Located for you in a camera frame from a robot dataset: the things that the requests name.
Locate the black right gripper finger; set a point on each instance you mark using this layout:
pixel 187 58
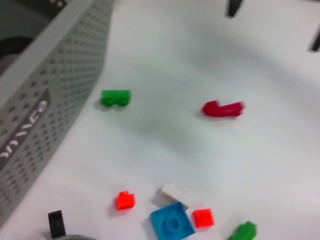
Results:
pixel 233 7
pixel 316 42

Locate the glass teacup black holder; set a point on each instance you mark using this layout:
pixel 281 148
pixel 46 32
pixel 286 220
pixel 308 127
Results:
pixel 57 223

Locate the gray perforated storage bin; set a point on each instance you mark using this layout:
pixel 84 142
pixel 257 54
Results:
pixel 50 100

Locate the long red toy piece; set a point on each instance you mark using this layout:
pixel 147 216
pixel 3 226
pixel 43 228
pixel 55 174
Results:
pixel 220 110

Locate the green toy brick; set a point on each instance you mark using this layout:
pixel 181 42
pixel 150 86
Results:
pixel 116 98
pixel 243 231

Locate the white toy brick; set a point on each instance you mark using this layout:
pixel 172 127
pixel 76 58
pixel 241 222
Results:
pixel 175 195

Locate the small red toy brick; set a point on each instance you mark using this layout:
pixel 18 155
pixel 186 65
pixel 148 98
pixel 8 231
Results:
pixel 125 200
pixel 203 218

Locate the blue square toy brick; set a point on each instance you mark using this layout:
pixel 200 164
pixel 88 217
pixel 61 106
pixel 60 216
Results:
pixel 172 222

